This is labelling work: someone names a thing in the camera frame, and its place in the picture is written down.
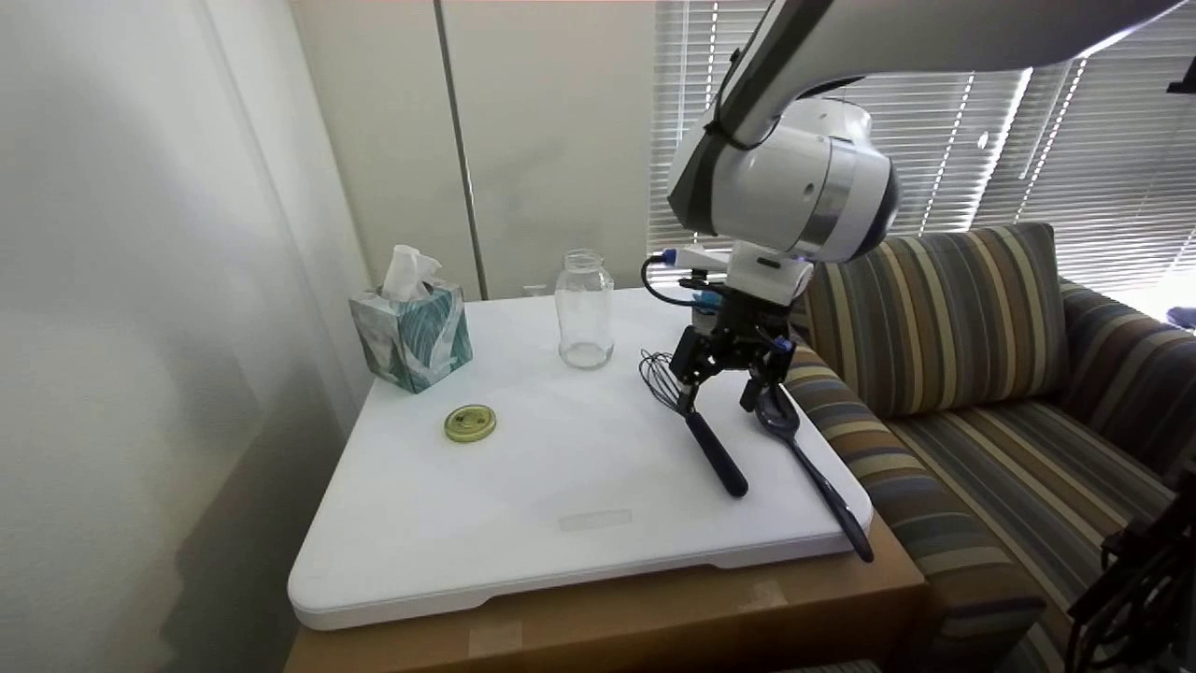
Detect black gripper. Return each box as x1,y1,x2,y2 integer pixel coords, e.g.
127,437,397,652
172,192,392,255
669,288,799,417

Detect black wire whisk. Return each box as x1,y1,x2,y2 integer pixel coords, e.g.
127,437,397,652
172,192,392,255
637,348,756,502

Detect clear glass jar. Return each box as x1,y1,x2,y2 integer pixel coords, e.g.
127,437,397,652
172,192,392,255
553,250,617,373

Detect round green jar lid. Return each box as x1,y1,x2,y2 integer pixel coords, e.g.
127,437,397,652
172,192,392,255
441,400,501,449

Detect striped cushion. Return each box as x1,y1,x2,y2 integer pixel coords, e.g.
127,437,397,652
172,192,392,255
790,222,1074,422

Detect teal patterned tissue box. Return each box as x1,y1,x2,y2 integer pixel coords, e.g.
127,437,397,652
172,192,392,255
348,242,477,400

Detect white window blinds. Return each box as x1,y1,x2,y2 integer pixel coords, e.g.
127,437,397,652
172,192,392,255
648,0,1196,315

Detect striped couch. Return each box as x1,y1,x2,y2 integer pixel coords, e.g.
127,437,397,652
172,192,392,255
705,278,1196,673

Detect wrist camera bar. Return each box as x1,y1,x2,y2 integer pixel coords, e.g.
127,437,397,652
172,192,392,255
655,240,814,309

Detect thin metal wall pole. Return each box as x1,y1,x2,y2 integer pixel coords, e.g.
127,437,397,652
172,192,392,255
429,0,486,304

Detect black metal frame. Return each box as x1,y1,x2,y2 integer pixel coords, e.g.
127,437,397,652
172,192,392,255
1061,462,1196,673

